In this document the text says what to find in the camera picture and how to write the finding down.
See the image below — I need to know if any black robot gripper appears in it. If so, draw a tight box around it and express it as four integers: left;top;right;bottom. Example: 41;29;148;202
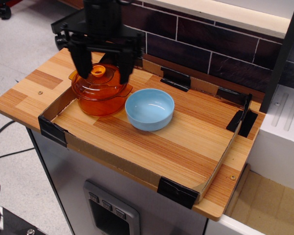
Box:
65;0;145;85

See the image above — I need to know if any orange transparent pot lid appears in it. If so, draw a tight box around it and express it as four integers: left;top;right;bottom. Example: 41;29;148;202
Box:
69;63;127;100

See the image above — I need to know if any orange transparent glass pot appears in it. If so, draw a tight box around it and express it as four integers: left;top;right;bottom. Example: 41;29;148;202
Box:
68;63;133;118

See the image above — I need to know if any cardboard fence with black tape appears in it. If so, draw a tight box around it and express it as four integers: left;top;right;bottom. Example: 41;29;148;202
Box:
38;50;263;217

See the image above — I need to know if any black rolling chair base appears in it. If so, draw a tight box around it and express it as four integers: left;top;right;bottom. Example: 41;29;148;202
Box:
51;9;85;50

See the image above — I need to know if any light blue ceramic bowl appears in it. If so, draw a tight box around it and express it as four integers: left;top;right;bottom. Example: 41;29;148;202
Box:
125;89;175;131

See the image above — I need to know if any grey appliance control panel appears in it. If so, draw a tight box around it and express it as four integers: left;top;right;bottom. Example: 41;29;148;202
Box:
83;181;141;235

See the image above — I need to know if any white cabinet with grooves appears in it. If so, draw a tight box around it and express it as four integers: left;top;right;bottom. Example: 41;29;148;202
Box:
248;85;294;189

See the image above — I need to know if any black cable on floor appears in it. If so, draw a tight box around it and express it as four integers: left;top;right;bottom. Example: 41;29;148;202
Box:
0;119;35;162

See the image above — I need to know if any black metal shelf post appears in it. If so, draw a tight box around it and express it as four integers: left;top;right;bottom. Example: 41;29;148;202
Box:
259;13;294;114

